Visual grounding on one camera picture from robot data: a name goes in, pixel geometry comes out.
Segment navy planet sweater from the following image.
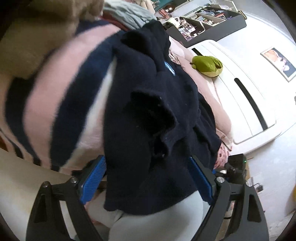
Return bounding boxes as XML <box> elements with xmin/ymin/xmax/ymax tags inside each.
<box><xmin>104</xmin><ymin>20</ymin><xmax>221</xmax><ymax>215</ymax></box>

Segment polka dot pink sheet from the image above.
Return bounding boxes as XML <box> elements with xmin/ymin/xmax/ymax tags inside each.
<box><xmin>213</xmin><ymin>142</ymin><xmax>231</xmax><ymax>169</ymax></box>

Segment white bed headboard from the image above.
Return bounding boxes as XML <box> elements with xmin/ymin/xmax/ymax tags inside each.
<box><xmin>189</xmin><ymin>40</ymin><xmax>280</xmax><ymax>154</ymax></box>

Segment light grey pants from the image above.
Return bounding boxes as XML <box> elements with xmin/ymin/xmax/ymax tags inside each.
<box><xmin>86</xmin><ymin>191</ymin><xmax>209</xmax><ymax>240</ymax></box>

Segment green plush toy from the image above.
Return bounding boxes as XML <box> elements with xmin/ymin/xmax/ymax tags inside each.
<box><xmin>190</xmin><ymin>56</ymin><xmax>223</xmax><ymax>77</ymax></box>

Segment striped fuzzy blanket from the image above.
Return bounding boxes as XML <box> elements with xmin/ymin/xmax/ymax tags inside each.
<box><xmin>1</xmin><ymin>20</ymin><xmax>122</xmax><ymax>175</ymax></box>

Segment pink ribbed bed cover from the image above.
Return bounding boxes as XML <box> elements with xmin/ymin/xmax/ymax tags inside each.
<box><xmin>169</xmin><ymin>37</ymin><xmax>233</xmax><ymax>151</ymax></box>

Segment light grey garment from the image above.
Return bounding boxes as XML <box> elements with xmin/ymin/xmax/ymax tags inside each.
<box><xmin>103</xmin><ymin>1</ymin><xmax>157</xmax><ymax>30</ymax></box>

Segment beige knit garment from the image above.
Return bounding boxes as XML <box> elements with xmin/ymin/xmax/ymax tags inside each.
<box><xmin>1</xmin><ymin>1</ymin><xmax>104</xmax><ymax>79</ymax></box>

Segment framed wall picture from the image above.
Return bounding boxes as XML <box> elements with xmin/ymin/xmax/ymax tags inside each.
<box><xmin>260</xmin><ymin>48</ymin><xmax>296</xmax><ymax>82</ymax></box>

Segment black wall shelf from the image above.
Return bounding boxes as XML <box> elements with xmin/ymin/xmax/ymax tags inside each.
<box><xmin>163</xmin><ymin>4</ymin><xmax>246</xmax><ymax>48</ymax></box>

